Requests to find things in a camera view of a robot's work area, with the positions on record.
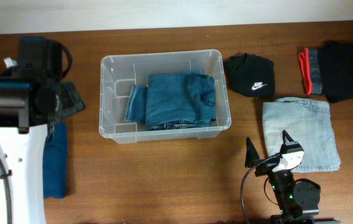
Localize black Nike shirt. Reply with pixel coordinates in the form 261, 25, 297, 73
223, 53, 275, 97

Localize black shorts red waistband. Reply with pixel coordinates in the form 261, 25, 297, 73
298, 40, 353, 103

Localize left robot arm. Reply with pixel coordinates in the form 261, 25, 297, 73
0, 67, 85, 223

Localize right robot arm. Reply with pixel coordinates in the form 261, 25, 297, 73
241, 131, 321, 223

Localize folded light blue jeans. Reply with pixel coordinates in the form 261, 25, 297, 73
262, 97, 341, 173

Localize dark blue jeans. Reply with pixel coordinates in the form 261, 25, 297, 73
124, 70, 216, 131

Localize clear plastic storage container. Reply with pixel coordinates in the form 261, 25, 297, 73
99, 49, 232, 144

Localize dark blue teal cloth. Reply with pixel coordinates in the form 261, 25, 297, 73
43, 122, 68, 198

